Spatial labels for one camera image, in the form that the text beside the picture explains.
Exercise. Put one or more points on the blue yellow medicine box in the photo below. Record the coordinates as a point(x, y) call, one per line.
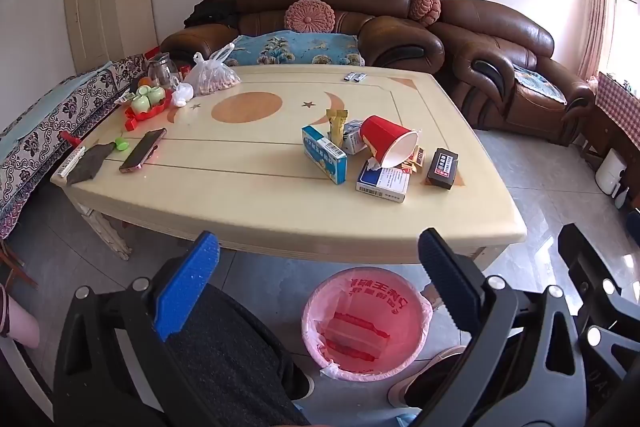
point(325, 157)

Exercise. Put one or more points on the white air fryer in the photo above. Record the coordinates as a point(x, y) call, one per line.
point(609, 172)

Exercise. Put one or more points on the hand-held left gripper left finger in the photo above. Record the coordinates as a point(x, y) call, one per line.
point(187, 287)

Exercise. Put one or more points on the red tray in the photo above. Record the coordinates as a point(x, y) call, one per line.
point(150, 114)

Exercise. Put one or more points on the red white cigarette pack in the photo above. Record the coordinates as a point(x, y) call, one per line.
point(419, 156)

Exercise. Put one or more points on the person's right leg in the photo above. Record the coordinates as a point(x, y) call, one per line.
point(440, 382)

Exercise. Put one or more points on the wooden cabinet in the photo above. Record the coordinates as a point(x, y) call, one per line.
point(600, 137)

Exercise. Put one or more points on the pink round cushion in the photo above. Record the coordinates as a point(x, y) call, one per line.
point(422, 2)
point(310, 17)

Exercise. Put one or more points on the red paper cup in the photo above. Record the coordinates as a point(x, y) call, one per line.
point(382, 137)

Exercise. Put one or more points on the black box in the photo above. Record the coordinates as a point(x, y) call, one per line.
point(442, 168)

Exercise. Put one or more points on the blue white box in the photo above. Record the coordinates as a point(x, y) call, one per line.
point(382, 184)

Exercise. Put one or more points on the red checked tablecloth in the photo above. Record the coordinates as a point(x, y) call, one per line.
point(620, 107)

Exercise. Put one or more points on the brown leather armchair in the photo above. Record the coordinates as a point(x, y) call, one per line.
point(500, 57)

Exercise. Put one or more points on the cream wardrobe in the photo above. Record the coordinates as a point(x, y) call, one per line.
point(110, 2)

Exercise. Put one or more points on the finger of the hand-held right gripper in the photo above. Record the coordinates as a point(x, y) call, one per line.
point(590, 264)
point(612, 357)

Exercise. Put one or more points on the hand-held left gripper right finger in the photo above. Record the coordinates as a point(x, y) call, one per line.
point(450, 287)

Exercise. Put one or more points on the pink lined waste bin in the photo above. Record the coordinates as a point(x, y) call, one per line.
point(367, 307)

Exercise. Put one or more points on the white bottle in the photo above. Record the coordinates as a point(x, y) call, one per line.
point(622, 199)

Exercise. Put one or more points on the person's light shoe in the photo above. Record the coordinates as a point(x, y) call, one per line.
point(415, 377)

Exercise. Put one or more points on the plastic bag of peanuts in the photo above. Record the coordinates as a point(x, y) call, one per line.
point(212, 79)

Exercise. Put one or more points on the small white plastic bag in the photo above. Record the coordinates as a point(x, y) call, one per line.
point(183, 95)

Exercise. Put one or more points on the black white patterned cover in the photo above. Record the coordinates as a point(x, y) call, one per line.
point(45, 122)

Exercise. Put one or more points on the white remote control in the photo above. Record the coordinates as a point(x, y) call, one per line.
point(70, 162)

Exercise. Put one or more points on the gold cigarette pack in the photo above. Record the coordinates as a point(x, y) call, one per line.
point(407, 167)

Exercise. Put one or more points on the person's left leg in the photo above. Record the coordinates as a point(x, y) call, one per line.
point(230, 357)

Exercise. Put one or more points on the wooden chair legs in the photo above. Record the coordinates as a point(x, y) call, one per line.
point(15, 264)

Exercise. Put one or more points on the red plastic piece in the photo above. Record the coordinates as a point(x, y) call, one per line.
point(71, 140)

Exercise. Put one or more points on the crumpled white plastic wrap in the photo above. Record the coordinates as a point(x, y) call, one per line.
point(374, 165)

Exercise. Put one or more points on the green cup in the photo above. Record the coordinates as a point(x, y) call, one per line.
point(156, 95)
point(141, 105)
point(141, 91)

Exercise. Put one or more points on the green bottle cap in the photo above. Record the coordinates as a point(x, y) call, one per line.
point(120, 144)

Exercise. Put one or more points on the pink smartphone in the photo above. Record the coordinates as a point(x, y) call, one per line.
point(142, 151)

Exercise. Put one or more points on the black clothing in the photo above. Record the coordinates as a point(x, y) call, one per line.
point(210, 13)

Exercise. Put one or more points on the person's leg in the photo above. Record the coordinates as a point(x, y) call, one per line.
point(440, 382)
point(230, 357)

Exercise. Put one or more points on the glass teapot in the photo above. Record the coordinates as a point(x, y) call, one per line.
point(161, 69)

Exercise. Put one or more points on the yellow sachet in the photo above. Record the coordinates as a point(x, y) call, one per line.
point(336, 127)

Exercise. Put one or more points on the blue patterned seat cover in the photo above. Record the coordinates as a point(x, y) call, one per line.
point(300, 49)

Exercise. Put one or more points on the blue white milk carton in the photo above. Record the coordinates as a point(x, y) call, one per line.
point(352, 137)

